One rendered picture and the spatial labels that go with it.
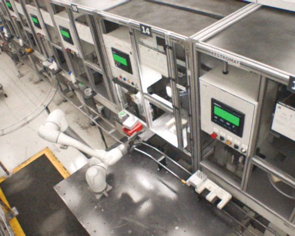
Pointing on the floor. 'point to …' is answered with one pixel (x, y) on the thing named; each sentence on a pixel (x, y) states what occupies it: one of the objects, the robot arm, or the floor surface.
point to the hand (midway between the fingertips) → (142, 134)
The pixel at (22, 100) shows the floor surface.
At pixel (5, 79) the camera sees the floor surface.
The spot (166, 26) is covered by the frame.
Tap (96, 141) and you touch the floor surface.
